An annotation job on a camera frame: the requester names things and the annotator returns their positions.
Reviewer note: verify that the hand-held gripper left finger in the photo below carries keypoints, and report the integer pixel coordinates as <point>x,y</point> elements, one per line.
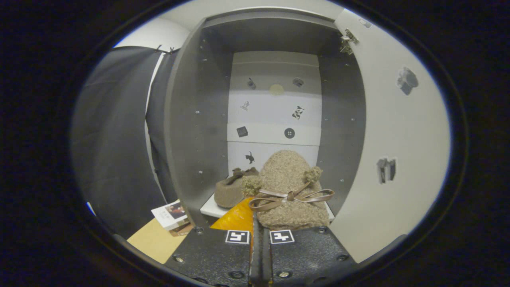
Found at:
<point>223,255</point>

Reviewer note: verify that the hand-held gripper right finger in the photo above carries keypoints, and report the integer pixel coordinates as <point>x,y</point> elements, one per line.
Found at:
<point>306,255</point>

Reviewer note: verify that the brown felt shoe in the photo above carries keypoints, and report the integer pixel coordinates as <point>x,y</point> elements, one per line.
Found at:
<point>229,193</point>

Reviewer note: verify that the tan fuzzy shoe with bow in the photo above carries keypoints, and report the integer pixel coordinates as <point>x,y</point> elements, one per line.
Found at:
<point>287,171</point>

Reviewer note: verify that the dark grey shoe cabinet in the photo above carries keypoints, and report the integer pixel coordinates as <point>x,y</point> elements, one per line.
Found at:
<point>187,119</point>

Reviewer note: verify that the light grey shoe cabinet door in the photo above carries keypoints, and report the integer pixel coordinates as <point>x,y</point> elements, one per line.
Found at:
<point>398,119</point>

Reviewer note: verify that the metal door hinge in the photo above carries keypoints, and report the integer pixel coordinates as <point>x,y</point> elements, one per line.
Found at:
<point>347,40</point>

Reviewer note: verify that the brown book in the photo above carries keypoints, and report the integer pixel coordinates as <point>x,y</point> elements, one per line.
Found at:
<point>184,229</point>

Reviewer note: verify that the white magazine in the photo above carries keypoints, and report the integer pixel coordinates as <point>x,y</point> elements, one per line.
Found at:
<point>167,217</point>

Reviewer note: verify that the black backdrop cloth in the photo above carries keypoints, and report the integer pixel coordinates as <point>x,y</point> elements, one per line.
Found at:
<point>111,139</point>

